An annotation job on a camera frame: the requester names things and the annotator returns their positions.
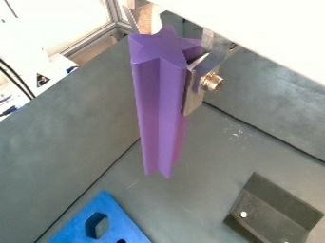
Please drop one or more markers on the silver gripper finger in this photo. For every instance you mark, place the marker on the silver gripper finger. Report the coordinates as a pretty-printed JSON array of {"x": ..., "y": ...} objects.
[{"x": 203, "y": 78}]

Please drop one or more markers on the purple star-shaped peg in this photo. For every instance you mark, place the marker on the purple star-shaped peg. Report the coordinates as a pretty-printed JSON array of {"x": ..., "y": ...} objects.
[{"x": 160, "y": 58}]

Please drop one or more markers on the blue shape-sorting board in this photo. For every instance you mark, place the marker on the blue shape-sorting board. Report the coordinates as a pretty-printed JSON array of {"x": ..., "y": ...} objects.
[{"x": 101, "y": 223}]

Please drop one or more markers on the aluminium frame profile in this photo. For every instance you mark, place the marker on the aluminium frame profile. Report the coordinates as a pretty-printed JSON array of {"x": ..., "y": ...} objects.
[{"x": 117, "y": 27}]

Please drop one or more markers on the white device with cables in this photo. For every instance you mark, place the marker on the white device with cables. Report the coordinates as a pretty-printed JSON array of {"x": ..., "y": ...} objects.
[{"x": 29, "y": 76}]

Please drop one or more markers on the black angled metal bracket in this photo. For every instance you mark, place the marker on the black angled metal bracket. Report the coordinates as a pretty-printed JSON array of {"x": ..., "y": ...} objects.
[{"x": 270, "y": 215}]

